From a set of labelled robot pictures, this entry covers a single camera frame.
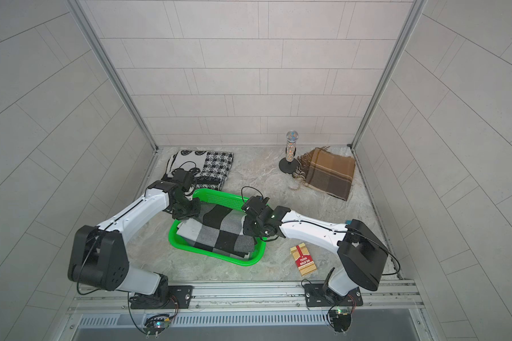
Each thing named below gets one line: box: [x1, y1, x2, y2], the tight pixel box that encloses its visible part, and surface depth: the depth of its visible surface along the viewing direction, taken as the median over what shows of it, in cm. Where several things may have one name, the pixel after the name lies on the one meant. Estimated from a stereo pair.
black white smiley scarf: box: [165, 149, 234, 191], surface depth 107 cm
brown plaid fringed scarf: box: [292, 146, 357, 202], surface depth 104 cm
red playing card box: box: [290, 242, 318, 277], surface depth 80 cm
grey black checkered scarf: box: [175, 202, 258, 258], surface depth 80 cm
